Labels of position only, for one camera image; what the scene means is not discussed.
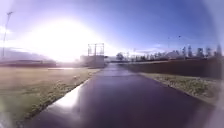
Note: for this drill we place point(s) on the round tree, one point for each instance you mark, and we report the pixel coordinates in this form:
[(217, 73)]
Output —
[(120, 56)]

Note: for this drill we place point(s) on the grass strip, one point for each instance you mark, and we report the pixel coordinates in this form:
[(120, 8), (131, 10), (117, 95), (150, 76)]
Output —
[(190, 85)]

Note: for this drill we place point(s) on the row of tall trees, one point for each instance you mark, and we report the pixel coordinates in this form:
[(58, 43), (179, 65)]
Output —
[(200, 52)]

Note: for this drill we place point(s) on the dark wet asphalt path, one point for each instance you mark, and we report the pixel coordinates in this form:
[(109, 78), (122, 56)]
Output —
[(123, 100)]

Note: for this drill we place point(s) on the building with roof frame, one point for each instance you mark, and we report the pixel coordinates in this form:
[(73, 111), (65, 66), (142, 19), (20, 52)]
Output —
[(93, 61)]

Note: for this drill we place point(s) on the low dark bank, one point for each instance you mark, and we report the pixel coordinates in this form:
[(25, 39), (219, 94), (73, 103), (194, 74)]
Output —
[(30, 63)]

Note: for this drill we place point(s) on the dark hedge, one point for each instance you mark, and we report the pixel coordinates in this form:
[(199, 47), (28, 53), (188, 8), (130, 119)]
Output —
[(180, 67)]

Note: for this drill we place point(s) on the green grass field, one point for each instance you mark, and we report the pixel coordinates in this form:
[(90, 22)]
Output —
[(30, 86)]

